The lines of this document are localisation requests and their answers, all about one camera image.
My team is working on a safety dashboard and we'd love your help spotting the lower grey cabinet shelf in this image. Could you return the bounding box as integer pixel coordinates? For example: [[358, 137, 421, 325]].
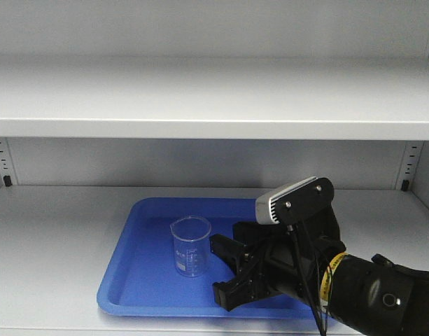
[[0, 186, 429, 335]]

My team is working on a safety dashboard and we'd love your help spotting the grey cabinet shelf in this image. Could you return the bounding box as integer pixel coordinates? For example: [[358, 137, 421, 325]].
[[0, 56, 429, 141], [0, 186, 429, 335]]

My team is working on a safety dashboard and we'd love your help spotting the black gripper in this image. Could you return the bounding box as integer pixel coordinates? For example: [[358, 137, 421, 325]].
[[209, 206, 345, 311]]

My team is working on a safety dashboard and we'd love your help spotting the clear glass beaker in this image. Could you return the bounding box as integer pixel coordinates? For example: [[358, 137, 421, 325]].
[[170, 216, 211, 277]]

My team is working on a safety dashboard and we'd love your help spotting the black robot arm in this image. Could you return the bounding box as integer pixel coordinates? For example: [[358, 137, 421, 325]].
[[210, 207, 429, 335]]

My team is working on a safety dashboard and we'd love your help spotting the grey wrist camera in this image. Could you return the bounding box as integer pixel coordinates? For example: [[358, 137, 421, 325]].
[[255, 176, 335, 225]]

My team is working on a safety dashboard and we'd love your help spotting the blue plastic tray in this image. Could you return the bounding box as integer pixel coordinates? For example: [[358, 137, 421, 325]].
[[97, 197, 312, 319]]

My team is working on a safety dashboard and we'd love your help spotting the upper grey cabinet shelf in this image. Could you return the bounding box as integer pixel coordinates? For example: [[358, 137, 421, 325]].
[[0, 56, 429, 141]]

